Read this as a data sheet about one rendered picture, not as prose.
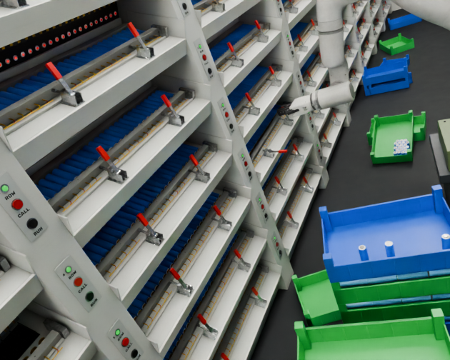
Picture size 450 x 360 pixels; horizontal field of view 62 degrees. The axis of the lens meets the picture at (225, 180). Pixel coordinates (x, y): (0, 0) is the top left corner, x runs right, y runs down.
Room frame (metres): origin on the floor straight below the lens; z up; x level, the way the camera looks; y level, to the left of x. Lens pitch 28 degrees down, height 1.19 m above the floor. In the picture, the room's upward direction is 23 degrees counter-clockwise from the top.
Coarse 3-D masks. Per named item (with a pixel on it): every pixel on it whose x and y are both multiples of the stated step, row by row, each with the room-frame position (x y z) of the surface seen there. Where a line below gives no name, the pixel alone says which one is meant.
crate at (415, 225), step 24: (432, 192) 0.72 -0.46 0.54; (336, 216) 0.81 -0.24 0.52; (360, 216) 0.78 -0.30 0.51; (384, 216) 0.76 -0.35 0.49; (408, 216) 0.73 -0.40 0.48; (432, 216) 0.70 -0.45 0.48; (336, 240) 0.76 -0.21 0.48; (360, 240) 0.73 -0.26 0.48; (384, 240) 0.69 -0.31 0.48; (408, 240) 0.66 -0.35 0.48; (432, 240) 0.63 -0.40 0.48; (336, 264) 0.63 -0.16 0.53; (360, 264) 0.61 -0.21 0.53; (384, 264) 0.59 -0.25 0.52; (408, 264) 0.57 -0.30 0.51; (432, 264) 0.56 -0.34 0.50
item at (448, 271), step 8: (424, 272) 0.57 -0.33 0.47; (432, 272) 0.56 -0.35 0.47; (440, 272) 0.56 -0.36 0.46; (448, 272) 0.55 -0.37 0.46; (360, 280) 0.62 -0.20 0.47; (368, 280) 0.61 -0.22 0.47; (376, 280) 0.61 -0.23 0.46; (384, 280) 0.60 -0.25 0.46; (392, 280) 0.60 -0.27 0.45; (400, 280) 0.60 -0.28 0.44
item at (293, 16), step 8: (288, 0) 2.03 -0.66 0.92; (296, 0) 2.11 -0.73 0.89; (304, 0) 2.11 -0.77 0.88; (312, 0) 2.11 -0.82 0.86; (288, 8) 1.92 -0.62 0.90; (296, 8) 1.91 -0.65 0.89; (304, 8) 1.98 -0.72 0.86; (288, 16) 1.75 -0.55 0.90; (296, 16) 1.87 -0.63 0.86; (288, 24) 1.76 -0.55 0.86
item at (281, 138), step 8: (280, 104) 1.74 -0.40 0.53; (280, 120) 1.61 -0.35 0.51; (296, 120) 1.59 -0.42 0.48; (280, 128) 1.54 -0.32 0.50; (288, 128) 1.54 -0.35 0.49; (280, 136) 1.48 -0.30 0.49; (288, 136) 1.48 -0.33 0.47; (256, 144) 1.44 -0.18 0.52; (272, 144) 1.43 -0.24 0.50; (280, 144) 1.42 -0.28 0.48; (256, 160) 1.34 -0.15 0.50; (264, 160) 1.33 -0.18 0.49; (272, 160) 1.32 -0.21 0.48; (256, 168) 1.29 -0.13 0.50; (264, 168) 1.28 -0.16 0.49; (272, 168) 1.33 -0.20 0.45; (264, 176) 1.24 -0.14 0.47
